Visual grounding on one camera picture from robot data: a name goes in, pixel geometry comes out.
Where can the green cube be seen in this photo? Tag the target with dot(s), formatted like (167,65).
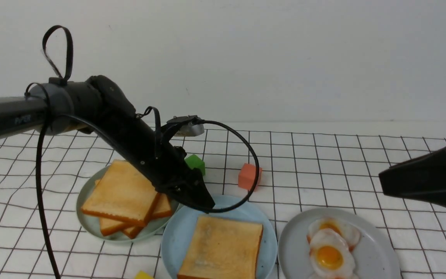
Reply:
(195,162)

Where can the white black grid tablecloth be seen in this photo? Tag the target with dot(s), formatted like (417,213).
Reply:
(299,172)

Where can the fried egg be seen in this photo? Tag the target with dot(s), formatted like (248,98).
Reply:
(347,231)
(330,256)

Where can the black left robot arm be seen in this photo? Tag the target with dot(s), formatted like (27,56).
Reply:
(99,106)

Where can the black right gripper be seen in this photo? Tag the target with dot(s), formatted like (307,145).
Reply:
(421,176)

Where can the orange cube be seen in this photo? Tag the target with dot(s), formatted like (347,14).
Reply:
(247,176)

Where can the green plate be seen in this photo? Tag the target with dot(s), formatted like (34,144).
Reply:
(91,224)

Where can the light blue plate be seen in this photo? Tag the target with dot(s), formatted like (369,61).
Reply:
(179,232)

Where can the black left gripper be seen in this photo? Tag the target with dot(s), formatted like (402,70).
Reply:
(151,153)

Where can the yellow cube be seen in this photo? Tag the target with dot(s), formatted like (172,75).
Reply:
(143,275)

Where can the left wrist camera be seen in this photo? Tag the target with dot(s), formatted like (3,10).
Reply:
(185,126)

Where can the grey speckled plate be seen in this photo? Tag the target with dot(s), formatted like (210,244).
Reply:
(374,255)

